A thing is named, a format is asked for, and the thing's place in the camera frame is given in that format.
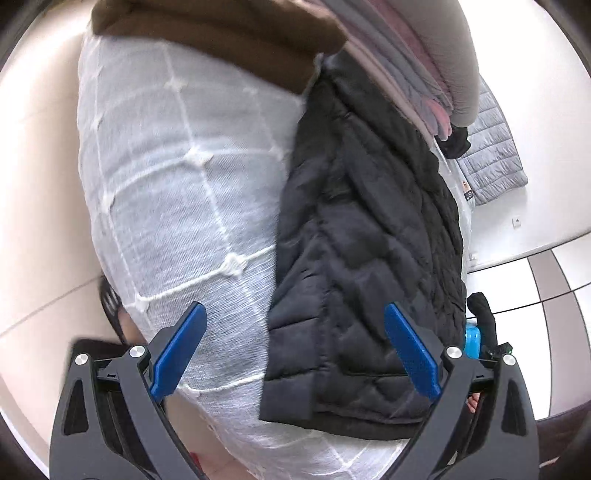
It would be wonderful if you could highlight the maroon folded blanket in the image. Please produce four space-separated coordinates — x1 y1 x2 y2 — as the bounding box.
365 0 455 109

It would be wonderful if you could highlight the dark slipper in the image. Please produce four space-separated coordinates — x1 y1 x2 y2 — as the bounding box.
98 277 125 342

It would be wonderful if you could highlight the cyan plastic chair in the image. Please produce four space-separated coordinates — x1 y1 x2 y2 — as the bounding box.
464 323 483 361

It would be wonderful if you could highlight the bed with grey grid bedspread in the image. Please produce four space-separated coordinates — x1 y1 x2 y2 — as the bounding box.
76 34 477 480

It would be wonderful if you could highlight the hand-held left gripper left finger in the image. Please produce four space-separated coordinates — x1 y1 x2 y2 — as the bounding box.
48 301 208 480

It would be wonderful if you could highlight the black bundled garment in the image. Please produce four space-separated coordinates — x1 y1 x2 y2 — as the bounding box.
436 122 472 160

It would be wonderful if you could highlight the grey folded blanket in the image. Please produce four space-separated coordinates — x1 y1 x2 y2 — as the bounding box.
342 0 453 134

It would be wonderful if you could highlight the beige folded blanket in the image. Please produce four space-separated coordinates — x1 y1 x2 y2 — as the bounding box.
323 0 439 137

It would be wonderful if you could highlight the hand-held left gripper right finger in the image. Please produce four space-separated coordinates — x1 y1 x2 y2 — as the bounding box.
384 302 541 480

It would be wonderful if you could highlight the grey quilted headboard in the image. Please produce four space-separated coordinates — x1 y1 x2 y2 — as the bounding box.
455 76 529 206

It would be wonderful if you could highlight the brown folded garment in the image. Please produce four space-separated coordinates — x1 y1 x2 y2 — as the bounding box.
91 0 347 95

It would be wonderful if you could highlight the black puffer jacket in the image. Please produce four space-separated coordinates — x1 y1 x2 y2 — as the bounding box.
259 51 467 439

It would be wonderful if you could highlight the pink folded blanket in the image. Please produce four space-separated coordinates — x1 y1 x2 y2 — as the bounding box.
422 99 455 141

